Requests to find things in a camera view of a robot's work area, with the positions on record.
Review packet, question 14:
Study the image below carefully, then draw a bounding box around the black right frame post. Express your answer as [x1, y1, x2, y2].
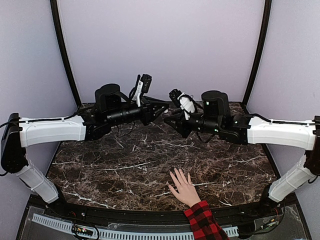
[242, 0, 272, 107]

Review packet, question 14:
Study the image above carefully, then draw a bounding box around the black frame post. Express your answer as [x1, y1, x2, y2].
[50, 0, 82, 107]
[242, 0, 272, 107]

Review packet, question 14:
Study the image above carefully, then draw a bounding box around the small green circuit board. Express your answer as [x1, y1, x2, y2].
[71, 224, 98, 239]

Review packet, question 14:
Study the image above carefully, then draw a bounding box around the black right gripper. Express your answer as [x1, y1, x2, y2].
[163, 108, 222, 138]

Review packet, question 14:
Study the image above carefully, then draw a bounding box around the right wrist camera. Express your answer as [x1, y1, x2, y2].
[169, 89, 196, 120]

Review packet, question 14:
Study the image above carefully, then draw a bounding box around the black left frame post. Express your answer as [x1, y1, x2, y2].
[50, 0, 82, 107]

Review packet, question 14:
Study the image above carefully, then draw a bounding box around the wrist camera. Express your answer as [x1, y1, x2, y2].
[129, 74, 152, 107]
[169, 89, 196, 120]

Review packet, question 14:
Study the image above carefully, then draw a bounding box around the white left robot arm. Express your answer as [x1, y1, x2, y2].
[0, 83, 169, 218]

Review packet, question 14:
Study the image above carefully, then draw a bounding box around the red plaid sleeve forearm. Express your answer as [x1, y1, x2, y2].
[183, 200, 230, 240]

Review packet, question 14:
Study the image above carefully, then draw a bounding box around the person's bare hand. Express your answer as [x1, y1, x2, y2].
[168, 168, 201, 208]

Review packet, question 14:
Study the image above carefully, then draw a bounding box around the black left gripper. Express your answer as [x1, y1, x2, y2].
[106, 96, 170, 127]

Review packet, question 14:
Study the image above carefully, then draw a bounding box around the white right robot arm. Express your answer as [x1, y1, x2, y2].
[164, 89, 320, 217]

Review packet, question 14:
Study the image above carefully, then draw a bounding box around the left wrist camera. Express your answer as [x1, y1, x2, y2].
[129, 74, 152, 107]

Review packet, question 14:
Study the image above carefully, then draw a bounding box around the grey slotted cable duct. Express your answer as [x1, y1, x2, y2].
[31, 213, 240, 240]

